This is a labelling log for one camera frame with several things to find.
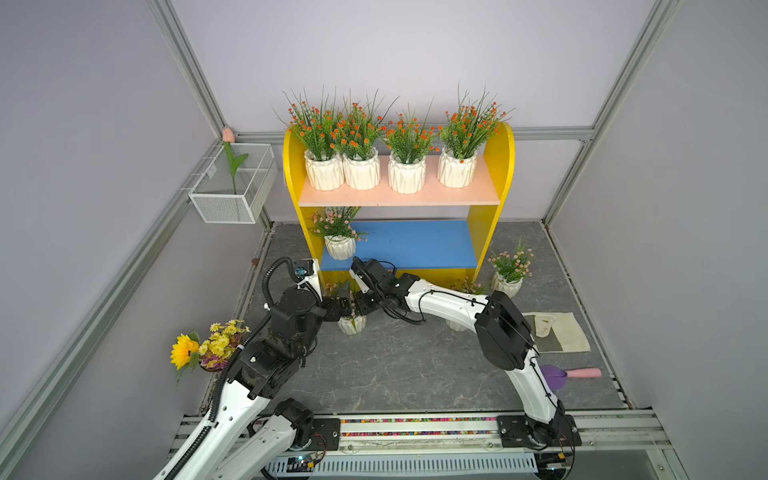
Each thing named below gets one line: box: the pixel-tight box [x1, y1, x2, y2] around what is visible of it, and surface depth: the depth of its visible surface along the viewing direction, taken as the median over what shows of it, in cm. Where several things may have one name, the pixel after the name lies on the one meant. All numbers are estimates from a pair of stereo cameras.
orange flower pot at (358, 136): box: [330, 89, 400, 191], surface depth 69 cm
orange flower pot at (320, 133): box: [271, 84, 345, 191], surface depth 69 cm
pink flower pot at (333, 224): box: [308, 206, 369, 261], surface depth 87 cm
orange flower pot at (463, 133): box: [437, 82, 516, 189], surface depth 67 cm
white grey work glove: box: [522, 312, 591, 353], surface depth 92 cm
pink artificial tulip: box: [222, 127, 249, 195], surface depth 91 cm
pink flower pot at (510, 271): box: [487, 237, 535, 298], surface depth 93 cm
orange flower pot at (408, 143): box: [382, 96, 441, 195], surface depth 68 cm
